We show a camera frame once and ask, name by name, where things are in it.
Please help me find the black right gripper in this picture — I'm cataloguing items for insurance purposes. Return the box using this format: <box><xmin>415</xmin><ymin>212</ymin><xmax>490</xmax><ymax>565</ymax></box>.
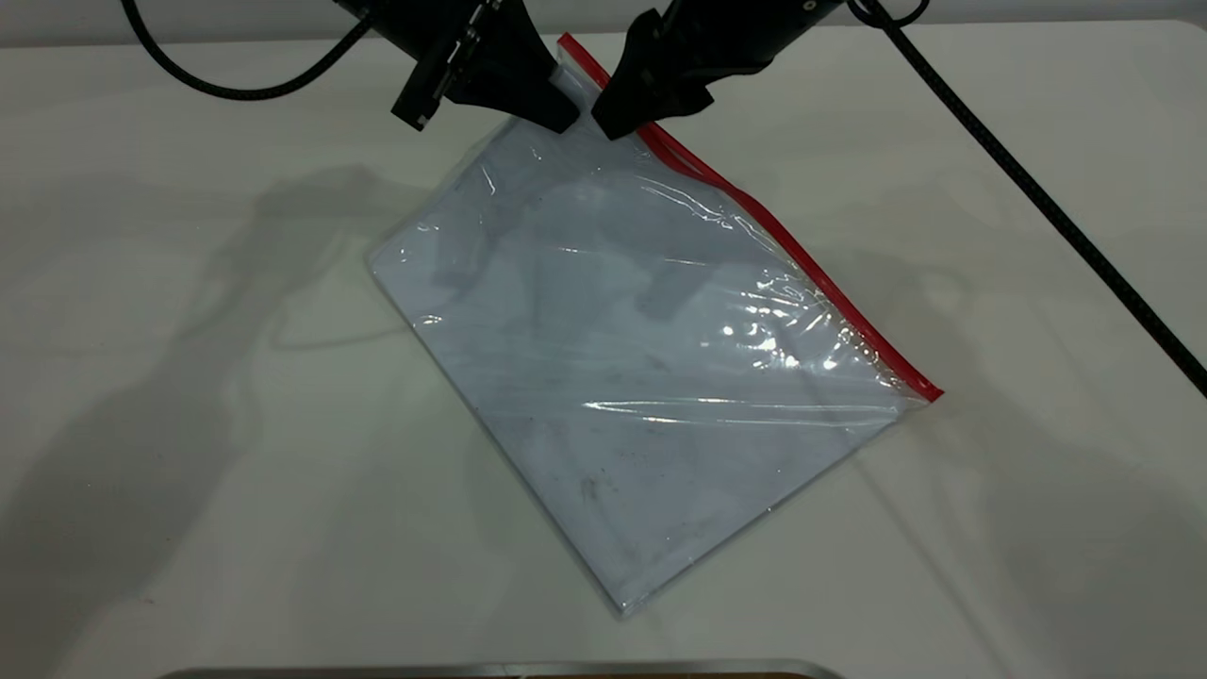
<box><xmin>591</xmin><ymin>0</ymin><xmax>842</xmax><ymax>141</ymax></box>

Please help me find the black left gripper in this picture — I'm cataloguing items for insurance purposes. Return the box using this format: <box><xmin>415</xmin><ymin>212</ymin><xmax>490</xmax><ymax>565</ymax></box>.
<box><xmin>335</xmin><ymin>0</ymin><xmax>582</xmax><ymax>134</ymax></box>

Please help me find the clear plastic zip bag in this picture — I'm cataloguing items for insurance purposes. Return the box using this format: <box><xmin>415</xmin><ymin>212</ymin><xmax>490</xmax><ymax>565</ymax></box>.
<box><xmin>366</xmin><ymin>33</ymin><xmax>945</xmax><ymax>620</ymax></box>

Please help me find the grey metal bar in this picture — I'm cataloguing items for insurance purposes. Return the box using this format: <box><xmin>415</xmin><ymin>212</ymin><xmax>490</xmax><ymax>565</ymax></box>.
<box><xmin>158</xmin><ymin>658</ymin><xmax>847</xmax><ymax>679</ymax></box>

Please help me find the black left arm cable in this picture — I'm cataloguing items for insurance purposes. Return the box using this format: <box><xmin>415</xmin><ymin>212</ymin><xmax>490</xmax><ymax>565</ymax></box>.
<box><xmin>120</xmin><ymin>0</ymin><xmax>374</xmax><ymax>103</ymax></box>

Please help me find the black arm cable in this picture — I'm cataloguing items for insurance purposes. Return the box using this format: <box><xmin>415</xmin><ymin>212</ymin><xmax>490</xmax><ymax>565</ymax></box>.
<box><xmin>845</xmin><ymin>0</ymin><xmax>1207</xmax><ymax>400</ymax></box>
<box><xmin>120</xmin><ymin>0</ymin><xmax>374</xmax><ymax>103</ymax></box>

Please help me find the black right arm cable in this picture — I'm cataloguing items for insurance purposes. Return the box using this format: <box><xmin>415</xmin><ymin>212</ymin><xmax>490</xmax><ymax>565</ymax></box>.
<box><xmin>845</xmin><ymin>0</ymin><xmax>1207</xmax><ymax>400</ymax></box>

